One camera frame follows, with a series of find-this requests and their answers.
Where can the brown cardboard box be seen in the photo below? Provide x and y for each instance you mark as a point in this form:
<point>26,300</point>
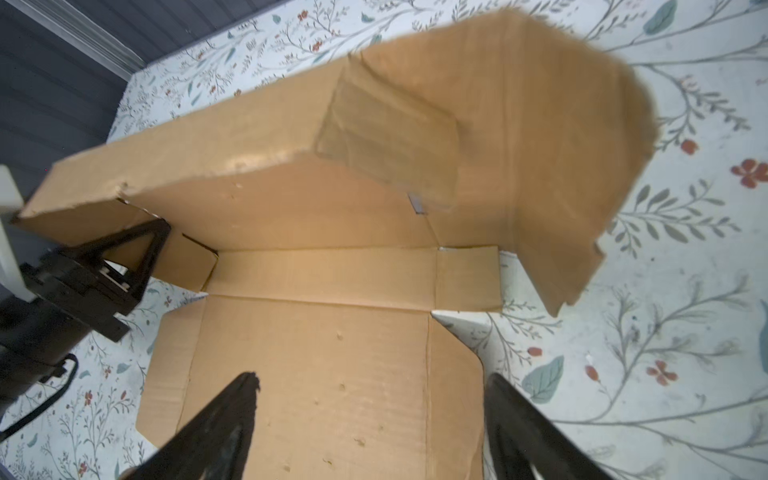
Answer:
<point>327,215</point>

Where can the floral patterned table mat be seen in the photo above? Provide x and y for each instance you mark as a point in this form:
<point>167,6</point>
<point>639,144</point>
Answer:
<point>660,370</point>

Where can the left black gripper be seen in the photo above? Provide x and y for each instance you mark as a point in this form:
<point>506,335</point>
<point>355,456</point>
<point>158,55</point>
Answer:
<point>75,292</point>

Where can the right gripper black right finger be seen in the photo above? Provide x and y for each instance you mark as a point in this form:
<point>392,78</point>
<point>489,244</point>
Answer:
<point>524,444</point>

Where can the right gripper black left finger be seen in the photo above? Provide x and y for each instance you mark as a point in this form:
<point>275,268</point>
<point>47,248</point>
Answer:
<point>215,443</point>

